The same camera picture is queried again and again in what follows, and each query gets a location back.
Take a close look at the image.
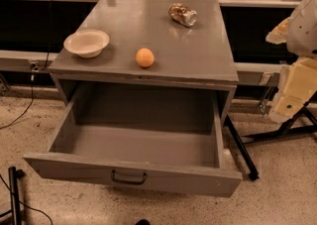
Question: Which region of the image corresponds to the lying soda can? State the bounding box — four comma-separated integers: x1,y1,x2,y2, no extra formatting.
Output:
168,3,197,28

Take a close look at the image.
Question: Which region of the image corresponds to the black shoe tip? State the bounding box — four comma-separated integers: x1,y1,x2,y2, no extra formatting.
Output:
135,219,151,225

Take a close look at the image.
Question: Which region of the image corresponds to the black stand left corner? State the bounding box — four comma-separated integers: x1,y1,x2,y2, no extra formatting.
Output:
0,167,23,225

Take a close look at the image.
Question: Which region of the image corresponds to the grey cabinet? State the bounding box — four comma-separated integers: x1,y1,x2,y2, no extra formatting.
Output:
49,0,238,118

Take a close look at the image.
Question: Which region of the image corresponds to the orange fruit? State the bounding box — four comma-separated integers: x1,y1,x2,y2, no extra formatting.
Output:
136,48,155,67

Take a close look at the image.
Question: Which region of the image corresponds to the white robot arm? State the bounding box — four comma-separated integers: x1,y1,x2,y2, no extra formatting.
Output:
265,0,317,123

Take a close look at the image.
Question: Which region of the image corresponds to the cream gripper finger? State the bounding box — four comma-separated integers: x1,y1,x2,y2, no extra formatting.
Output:
268,56,317,123
265,18,290,45

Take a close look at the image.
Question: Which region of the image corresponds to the black stand leg right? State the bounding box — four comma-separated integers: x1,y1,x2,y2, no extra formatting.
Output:
224,100,317,180

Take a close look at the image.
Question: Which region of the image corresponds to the grey open top drawer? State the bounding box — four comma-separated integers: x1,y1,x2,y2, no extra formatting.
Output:
24,82,243,197

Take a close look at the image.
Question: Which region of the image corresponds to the white bowl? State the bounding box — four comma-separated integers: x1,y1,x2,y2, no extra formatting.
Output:
63,30,110,58

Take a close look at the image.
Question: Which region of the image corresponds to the black drawer handle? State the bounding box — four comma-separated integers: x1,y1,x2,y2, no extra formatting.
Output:
111,169,147,185

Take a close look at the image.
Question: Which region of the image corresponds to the black cable on floor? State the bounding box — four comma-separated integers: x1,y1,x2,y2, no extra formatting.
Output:
0,0,67,131

